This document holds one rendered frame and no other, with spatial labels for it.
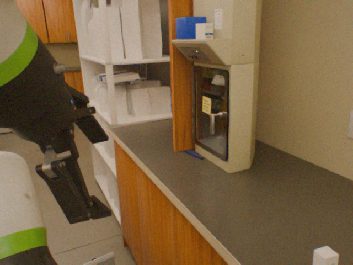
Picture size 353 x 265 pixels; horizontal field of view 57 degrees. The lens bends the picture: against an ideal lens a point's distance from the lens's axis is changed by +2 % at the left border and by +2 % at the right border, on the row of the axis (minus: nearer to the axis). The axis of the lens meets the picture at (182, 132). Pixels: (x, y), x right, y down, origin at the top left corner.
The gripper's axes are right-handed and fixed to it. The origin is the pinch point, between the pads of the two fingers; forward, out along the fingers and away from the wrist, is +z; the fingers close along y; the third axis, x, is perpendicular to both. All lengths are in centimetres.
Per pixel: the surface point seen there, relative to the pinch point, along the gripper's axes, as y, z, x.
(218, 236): 0, 55, 16
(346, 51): -61, 57, 82
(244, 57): -65, 51, 42
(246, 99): -55, 65, 40
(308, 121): -52, 90, 69
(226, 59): -63, 48, 34
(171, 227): -17, 93, -3
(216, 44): -66, 42, 31
